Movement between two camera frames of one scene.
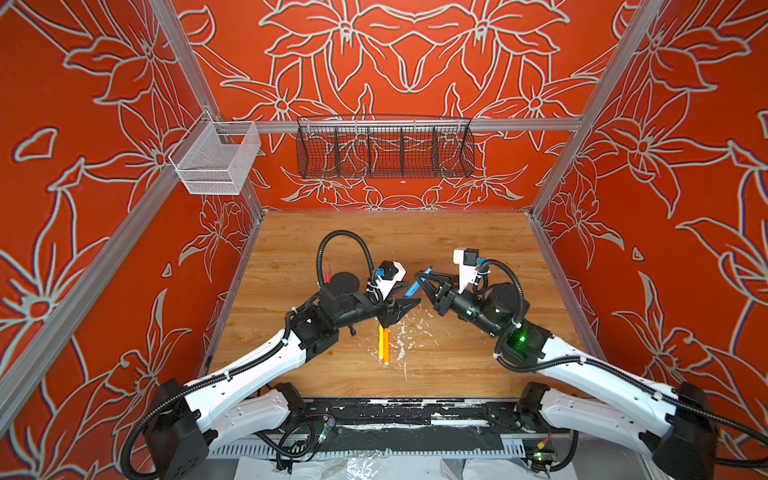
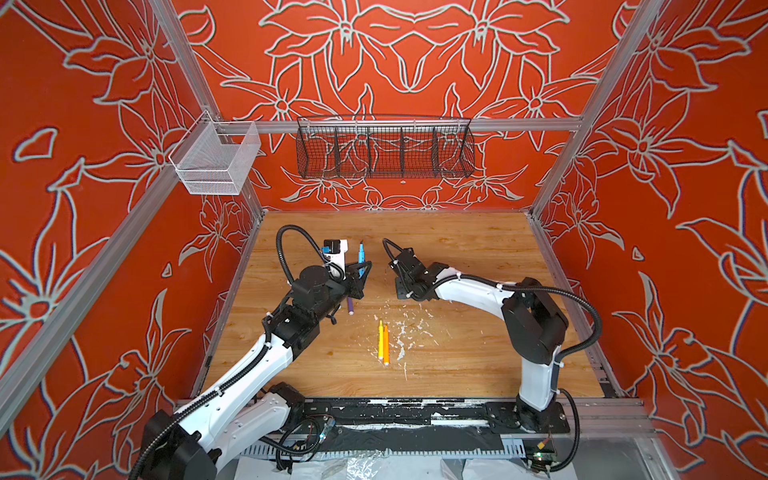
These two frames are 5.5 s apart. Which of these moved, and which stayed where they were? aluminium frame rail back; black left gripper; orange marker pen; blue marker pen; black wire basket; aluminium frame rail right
Moved: black left gripper; blue marker pen
Stayed: aluminium frame rail back; aluminium frame rail right; black wire basket; orange marker pen
